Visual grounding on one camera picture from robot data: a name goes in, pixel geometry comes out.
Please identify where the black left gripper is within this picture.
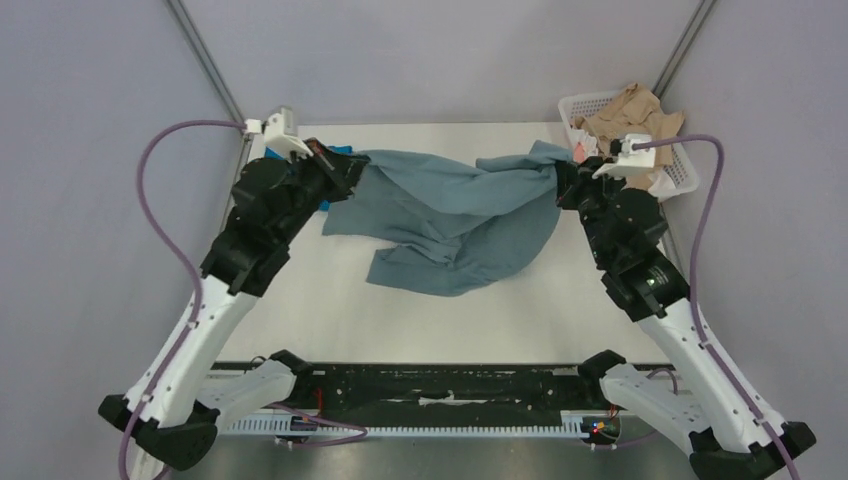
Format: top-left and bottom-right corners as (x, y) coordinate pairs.
(274, 137), (372, 245)

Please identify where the grey-blue t-shirt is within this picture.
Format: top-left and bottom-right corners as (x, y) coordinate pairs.
(322, 140), (573, 297)

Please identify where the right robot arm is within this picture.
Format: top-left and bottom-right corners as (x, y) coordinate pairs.
(555, 157), (816, 479)

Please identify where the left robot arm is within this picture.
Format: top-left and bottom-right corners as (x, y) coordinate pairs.
(98, 139), (369, 472)

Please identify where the pink and white garment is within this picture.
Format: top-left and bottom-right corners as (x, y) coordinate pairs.
(569, 129), (599, 164)

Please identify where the folded bright blue t-shirt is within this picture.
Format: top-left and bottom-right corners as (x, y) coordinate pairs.
(264, 145), (354, 213)

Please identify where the beige t-shirt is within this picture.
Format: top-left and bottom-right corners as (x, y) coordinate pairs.
(570, 82), (687, 193)

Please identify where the white plastic laundry basket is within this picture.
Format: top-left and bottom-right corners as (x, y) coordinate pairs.
(557, 89), (701, 203)

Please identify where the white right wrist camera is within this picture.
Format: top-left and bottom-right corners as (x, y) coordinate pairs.
(592, 133), (656, 179)

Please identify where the aluminium frame rail right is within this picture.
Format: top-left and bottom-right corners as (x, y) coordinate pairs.
(652, 0), (718, 99)

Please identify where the aluminium frame rail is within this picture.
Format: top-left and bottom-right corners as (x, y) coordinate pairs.
(652, 0), (718, 99)
(164, 0), (253, 127)

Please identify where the aluminium frame rail left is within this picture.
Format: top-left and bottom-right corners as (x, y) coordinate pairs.
(164, 0), (253, 127)

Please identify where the white slotted cable duct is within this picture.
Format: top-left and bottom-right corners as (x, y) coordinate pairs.
(223, 410), (620, 440)

